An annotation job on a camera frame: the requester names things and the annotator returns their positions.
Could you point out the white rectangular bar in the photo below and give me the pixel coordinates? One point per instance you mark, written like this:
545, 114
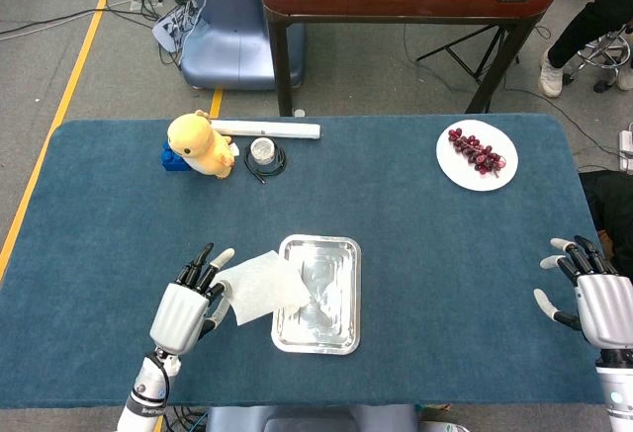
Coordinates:
277, 130

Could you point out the silver metal tray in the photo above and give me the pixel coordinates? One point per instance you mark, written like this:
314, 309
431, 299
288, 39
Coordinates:
336, 303

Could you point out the white paper napkin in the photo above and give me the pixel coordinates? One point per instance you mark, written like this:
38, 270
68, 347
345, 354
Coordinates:
262, 288

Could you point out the yellow plush dinosaur toy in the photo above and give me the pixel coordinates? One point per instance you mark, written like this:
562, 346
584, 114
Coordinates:
200, 147

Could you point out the black bag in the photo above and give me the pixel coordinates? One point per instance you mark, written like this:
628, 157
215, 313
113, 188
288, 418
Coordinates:
613, 204

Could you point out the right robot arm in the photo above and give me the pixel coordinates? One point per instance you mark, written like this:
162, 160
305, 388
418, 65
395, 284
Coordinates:
620, 397

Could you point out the blue felt table cover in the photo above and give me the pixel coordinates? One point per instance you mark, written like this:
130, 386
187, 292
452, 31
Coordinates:
395, 214

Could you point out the blue-grey robot torso base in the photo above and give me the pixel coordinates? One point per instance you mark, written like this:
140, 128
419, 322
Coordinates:
311, 419

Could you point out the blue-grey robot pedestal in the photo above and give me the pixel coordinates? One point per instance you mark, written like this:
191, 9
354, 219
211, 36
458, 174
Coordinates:
232, 46

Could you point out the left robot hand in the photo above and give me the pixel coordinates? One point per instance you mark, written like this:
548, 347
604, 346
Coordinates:
180, 313

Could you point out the small white floor cap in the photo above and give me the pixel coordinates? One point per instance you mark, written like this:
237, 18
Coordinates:
299, 112

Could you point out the blue building block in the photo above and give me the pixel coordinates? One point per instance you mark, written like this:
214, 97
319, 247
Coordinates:
170, 161

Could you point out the brown mahjong table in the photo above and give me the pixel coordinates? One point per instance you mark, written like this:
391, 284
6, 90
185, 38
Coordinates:
395, 4

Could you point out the small clear plastic jar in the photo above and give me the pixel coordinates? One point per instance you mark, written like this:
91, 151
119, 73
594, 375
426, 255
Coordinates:
262, 150

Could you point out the white round plate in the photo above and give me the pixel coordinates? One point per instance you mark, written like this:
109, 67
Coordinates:
477, 181

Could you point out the white multi-socket strip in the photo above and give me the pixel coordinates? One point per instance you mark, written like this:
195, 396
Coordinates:
165, 31

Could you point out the red grape bunch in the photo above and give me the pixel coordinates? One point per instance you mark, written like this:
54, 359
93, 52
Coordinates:
475, 152

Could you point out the seated person in black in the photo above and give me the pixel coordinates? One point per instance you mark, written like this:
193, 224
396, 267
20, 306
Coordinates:
578, 36

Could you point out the white power strip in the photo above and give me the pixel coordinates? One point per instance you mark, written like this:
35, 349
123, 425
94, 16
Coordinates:
626, 147

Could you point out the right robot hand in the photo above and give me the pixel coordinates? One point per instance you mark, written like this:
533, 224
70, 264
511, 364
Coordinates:
605, 308

